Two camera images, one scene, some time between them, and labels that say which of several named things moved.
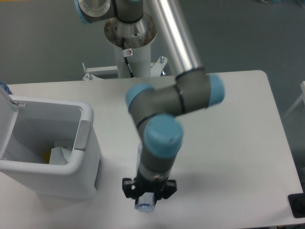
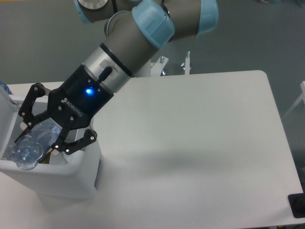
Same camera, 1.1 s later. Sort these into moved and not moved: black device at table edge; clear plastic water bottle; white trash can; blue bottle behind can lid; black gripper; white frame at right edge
Moved: clear plastic water bottle; black gripper
Not moved: black device at table edge; blue bottle behind can lid; white trash can; white frame at right edge
